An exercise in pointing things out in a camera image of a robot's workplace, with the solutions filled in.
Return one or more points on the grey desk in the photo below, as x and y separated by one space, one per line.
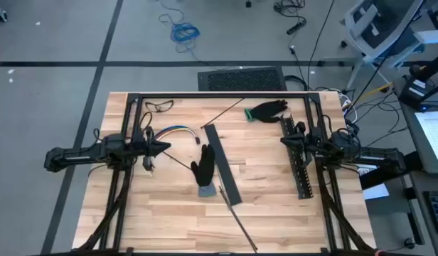
423 181

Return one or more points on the black aluminium rig frame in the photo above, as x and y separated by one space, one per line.
222 95

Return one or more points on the black power strip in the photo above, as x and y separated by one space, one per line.
296 27

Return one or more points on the black floor grate mat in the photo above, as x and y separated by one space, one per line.
244 79

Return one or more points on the white paper sheet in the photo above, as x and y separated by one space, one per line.
377 192

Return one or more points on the clear safety glasses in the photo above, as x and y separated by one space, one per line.
164 105

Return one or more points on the black box device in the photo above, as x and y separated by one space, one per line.
414 93

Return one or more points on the black caster wheel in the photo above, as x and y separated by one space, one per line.
410 243
0 14

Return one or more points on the black perforated rack rail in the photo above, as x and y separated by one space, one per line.
300 177

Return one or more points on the black glove grey cuff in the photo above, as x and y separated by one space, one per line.
204 167

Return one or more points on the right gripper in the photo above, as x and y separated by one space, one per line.
309 144

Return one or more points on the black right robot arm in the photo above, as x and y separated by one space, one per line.
375 158

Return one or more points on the black bar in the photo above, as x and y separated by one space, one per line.
222 163

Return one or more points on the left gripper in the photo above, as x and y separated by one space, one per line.
148 147

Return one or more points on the small black floor object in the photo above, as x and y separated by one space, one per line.
248 4

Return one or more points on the grey office chair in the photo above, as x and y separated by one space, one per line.
368 21

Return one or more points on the white lit monitor screen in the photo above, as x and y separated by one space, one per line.
436 135

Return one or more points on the white printed label sheet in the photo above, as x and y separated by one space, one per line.
368 171

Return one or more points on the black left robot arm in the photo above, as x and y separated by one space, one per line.
80 154

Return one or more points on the black glove green cuff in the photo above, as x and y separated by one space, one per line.
267 111

